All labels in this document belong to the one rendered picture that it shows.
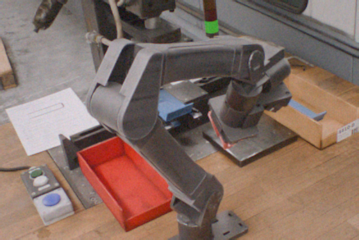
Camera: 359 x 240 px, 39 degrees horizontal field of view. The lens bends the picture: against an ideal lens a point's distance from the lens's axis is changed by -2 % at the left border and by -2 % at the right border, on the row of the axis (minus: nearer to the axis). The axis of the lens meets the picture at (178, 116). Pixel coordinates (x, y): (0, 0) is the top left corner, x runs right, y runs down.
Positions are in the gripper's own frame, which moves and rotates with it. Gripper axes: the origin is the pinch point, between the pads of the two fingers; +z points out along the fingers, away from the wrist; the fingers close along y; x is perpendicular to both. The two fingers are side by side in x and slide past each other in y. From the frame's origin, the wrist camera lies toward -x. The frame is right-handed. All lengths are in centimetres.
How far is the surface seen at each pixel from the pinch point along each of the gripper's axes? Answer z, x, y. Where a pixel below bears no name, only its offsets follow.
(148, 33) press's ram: -3.1, 5.9, 29.3
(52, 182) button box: 16.7, 34.7, 10.1
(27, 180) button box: 18.9, 39.8, 13.5
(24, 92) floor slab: 220, 22, 185
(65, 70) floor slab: 226, -13, 201
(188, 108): 9.4, 0.1, 14.8
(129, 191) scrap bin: 13.8, 19.6, 1.2
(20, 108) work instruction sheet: 42, 36, 49
